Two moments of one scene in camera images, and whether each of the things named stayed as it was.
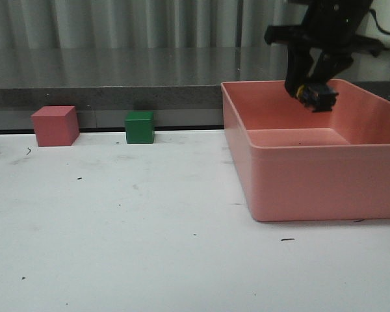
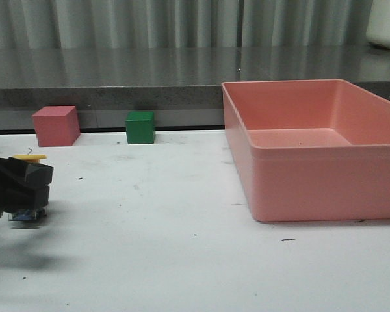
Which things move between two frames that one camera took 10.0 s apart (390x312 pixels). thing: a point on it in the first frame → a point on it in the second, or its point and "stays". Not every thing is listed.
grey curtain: (135, 24) stays
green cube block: (140, 127) stays
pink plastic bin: (299, 164) stays
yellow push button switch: (320, 100) → (32, 214)
